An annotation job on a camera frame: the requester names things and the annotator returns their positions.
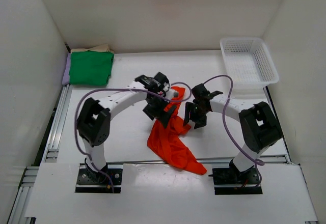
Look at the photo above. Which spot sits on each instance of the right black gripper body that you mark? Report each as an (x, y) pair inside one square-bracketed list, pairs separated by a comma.
[(194, 113)]

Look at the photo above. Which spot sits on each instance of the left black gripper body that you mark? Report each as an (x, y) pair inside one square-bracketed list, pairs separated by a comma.
[(158, 112)]

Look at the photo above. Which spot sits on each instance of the orange t shirt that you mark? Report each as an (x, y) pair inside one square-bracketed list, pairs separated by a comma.
[(166, 144)]

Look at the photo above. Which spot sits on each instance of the beige t shirt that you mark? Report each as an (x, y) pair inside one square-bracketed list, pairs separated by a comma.
[(100, 48)]

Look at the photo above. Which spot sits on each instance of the green t shirt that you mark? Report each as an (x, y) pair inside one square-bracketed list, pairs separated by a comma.
[(91, 68)]

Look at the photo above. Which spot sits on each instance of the purple t shirt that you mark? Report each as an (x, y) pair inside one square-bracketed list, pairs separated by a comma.
[(66, 77)]

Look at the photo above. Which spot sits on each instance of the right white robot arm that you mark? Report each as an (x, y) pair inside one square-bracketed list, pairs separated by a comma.
[(259, 126)]

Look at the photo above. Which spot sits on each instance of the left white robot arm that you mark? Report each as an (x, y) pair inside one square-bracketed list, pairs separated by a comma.
[(94, 119)]

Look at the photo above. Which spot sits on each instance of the white plastic basket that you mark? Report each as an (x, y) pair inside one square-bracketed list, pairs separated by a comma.
[(249, 63)]

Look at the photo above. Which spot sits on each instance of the white front board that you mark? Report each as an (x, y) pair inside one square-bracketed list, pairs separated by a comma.
[(157, 193)]

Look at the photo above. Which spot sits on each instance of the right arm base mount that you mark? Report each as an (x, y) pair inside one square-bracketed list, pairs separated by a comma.
[(229, 181)]

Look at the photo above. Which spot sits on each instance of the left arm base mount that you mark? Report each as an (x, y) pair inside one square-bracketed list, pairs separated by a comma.
[(89, 181)]

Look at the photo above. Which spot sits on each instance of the aluminium frame rail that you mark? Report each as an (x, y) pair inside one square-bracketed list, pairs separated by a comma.
[(130, 129)]

